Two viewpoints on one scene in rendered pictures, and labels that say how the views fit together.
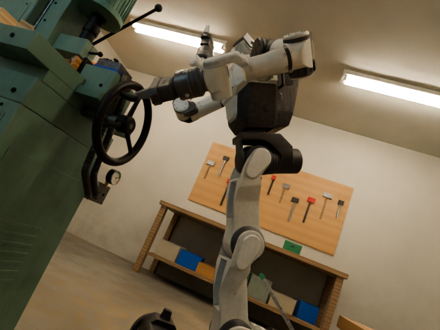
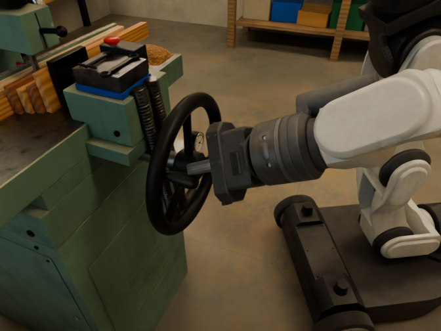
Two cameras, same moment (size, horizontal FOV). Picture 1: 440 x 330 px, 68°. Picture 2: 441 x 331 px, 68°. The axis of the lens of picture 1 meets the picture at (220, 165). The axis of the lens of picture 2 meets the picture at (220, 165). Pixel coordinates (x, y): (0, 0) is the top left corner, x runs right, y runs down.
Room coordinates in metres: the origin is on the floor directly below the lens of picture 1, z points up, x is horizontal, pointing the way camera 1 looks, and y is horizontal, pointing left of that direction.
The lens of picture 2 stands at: (0.54, 0.24, 1.23)
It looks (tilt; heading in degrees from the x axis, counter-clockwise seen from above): 40 degrees down; 5
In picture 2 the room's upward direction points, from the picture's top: straight up
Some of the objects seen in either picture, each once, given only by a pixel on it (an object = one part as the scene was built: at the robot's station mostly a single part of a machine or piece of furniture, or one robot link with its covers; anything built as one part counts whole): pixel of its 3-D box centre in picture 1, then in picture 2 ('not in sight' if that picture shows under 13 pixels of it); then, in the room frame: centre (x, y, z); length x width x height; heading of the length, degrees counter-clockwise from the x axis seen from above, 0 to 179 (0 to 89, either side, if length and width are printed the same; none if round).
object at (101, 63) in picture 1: (116, 73); (116, 65); (1.10, 0.48, 0.99); 0.13 x 0.11 x 0.06; 162
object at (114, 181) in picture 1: (111, 179); (194, 144); (1.33, 0.38, 0.65); 0.06 x 0.04 x 0.08; 162
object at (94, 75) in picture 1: (105, 89); (121, 102); (1.10, 0.48, 0.91); 0.15 x 0.14 x 0.09; 162
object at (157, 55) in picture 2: not in sight; (146, 50); (1.37, 0.50, 0.91); 0.12 x 0.09 x 0.03; 72
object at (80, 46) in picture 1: (74, 51); (15, 29); (1.16, 0.68, 1.03); 0.14 x 0.07 x 0.09; 72
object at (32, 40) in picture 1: (81, 94); (92, 113); (1.12, 0.56, 0.87); 0.61 x 0.30 x 0.06; 162
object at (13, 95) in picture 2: not in sight; (48, 81); (1.15, 0.65, 0.93); 0.18 x 0.02 x 0.06; 162
